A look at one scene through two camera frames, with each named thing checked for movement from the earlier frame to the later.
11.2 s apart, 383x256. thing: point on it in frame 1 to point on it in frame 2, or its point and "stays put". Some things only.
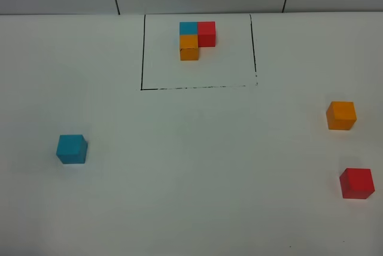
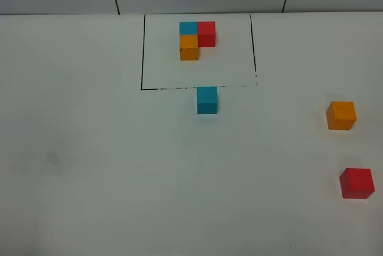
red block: [356, 183] stays put
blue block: [72, 149] to [207, 100]
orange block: [341, 115] stays put
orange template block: [188, 47] stays put
